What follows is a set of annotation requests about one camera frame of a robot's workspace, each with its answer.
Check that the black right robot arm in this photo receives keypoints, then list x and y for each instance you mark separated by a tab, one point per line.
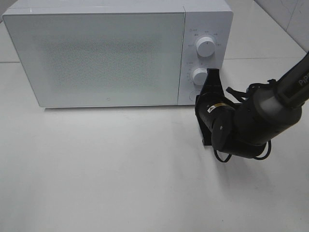
246	127

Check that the white microwave knob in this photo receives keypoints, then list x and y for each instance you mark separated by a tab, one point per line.
199	76
205	46

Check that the round white door release button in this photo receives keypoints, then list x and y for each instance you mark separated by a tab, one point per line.
193	95

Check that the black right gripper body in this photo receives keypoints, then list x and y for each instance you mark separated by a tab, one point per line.
215	114

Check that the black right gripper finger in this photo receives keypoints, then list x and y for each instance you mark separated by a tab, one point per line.
213	83

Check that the white microwave oven body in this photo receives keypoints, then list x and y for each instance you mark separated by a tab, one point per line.
201	17

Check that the white microwave door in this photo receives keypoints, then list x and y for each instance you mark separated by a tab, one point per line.
100	60

